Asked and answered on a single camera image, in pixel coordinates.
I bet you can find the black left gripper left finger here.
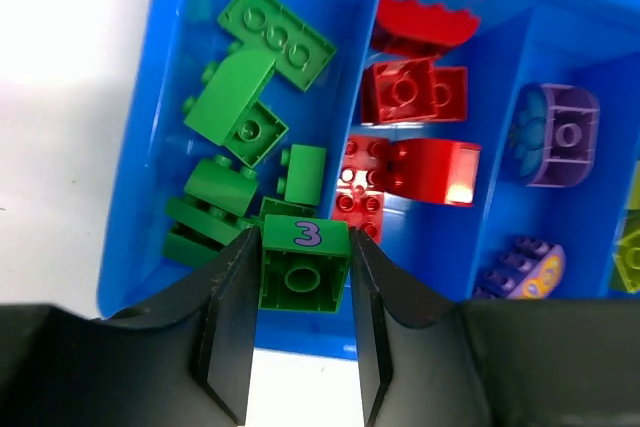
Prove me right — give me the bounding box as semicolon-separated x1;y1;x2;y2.
1;228;261;426

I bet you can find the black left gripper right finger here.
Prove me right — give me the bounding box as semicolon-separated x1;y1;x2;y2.
350;229;639;426

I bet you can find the purple oval printed lego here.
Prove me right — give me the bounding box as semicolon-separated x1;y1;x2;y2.
471;237;566;299

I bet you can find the green number three lego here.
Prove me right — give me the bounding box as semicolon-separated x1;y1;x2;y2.
259;214;351;313

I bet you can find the red lego plate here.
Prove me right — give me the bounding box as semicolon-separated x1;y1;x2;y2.
332;135;390;244

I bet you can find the lime green lego brick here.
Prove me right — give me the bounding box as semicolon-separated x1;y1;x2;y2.
610;211;639;294

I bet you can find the blue plastic sorting bin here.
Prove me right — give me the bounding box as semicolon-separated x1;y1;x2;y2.
97;0;639;359

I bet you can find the red long lego brick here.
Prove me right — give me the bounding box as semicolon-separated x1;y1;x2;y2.
385;138;482;207

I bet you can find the green square lego brick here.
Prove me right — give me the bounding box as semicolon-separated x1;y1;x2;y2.
223;100;289;169
276;144;326;207

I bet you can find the green rounded lego brick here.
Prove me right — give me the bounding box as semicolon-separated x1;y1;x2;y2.
184;49;276;145

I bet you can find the green sloped lego brick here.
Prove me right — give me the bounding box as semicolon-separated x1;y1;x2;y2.
184;155;259;217

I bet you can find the purple flower printed lego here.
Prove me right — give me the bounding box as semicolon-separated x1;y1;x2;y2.
505;83;600;188

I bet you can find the red square lego brick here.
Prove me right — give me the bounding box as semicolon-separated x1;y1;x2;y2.
361;57;468;125

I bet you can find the green long lego brick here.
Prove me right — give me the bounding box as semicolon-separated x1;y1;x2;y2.
217;0;336;92

